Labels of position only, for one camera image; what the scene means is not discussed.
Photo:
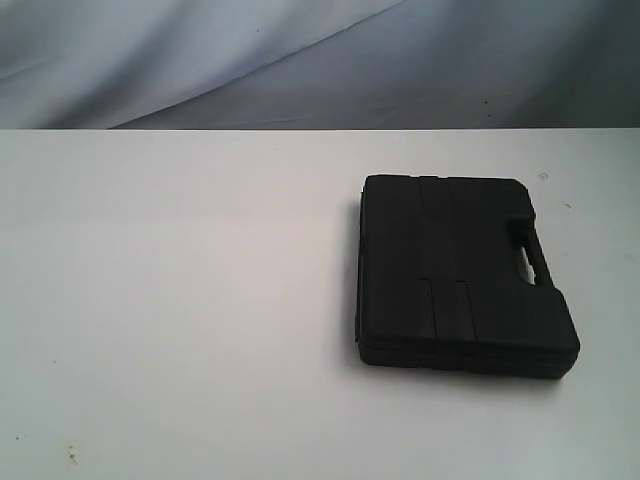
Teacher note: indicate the black plastic tool case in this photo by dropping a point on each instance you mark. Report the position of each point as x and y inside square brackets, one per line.
[452, 276]

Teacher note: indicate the grey backdrop cloth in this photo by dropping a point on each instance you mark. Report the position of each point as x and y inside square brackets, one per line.
[319, 64]

